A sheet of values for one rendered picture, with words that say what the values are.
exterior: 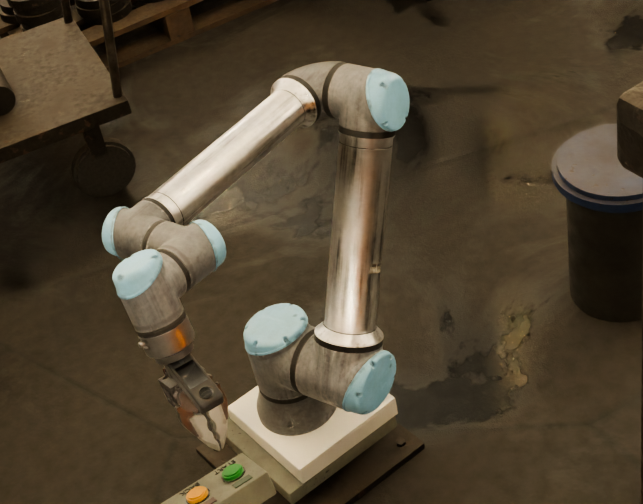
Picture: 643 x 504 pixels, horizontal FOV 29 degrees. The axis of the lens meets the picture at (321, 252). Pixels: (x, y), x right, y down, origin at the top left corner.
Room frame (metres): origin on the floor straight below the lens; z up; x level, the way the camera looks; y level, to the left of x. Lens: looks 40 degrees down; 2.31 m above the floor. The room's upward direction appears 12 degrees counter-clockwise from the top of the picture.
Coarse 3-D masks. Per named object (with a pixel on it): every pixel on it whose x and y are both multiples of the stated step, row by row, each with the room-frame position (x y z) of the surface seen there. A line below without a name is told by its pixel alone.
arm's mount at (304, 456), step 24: (240, 408) 2.08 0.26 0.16; (336, 408) 2.00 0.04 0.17; (384, 408) 1.98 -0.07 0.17; (264, 432) 1.98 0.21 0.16; (312, 432) 1.95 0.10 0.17; (336, 432) 1.93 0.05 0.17; (360, 432) 1.94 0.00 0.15; (288, 456) 1.89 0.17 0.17; (312, 456) 1.88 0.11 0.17; (336, 456) 1.90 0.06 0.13
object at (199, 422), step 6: (198, 414) 1.53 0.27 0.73; (192, 420) 1.52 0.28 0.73; (198, 420) 1.52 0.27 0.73; (204, 420) 1.53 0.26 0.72; (198, 426) 1.52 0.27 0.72; (204, 426) 1.52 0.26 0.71; (198, 432) 1.51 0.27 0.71; (204, 432) 1.52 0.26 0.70; (210, 432) 1.52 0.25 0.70; (198, 438) 1.52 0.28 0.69; (204, 438) 1.51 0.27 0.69; (210, 438) 1.51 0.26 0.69; (210, 444) 1.51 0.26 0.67; (216, 444) 1.51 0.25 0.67
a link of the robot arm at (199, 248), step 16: (160, 224) 1.77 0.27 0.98; (176, 224) 1.77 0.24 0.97; (192, 224) 1.75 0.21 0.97; (208, 224) 1.74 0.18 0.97; (160, 240) 1.73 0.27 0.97; (176, 240) 1.71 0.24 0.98; (192, 240) 1.70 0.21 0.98; (208, 240) 1.71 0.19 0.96; (176, 256) 1.66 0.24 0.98; (192, 256) 1.67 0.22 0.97; (208, 256) 1.69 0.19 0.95; (224, 256) 1.71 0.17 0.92; (192, 272) 1.65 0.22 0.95; (208, 272) 1.68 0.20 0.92
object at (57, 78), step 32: (64, 0) 3.84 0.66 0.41; (32, 32) 3.82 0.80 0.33; (64, 32) 3.78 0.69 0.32; (0, 64) 3.65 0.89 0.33; (32, 64) 3.61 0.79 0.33; (64, 64) 3.57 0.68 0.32; (96, 64) 3.52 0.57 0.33; (0, 96) 3.34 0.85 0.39; (32, 96) 3.41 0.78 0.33; (64, 96) 3.37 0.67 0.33; (96, 96) 3.33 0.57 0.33; (0, 128) 3.26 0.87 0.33; (32, 128) 3.23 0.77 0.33; (64, 128) 3.21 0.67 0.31; (96, 128) 3.26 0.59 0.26; (0, 160) 3.15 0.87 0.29; (96, 160) 3.25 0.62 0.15; (128, 160) 3.28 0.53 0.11; (96, 192) 3.24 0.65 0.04
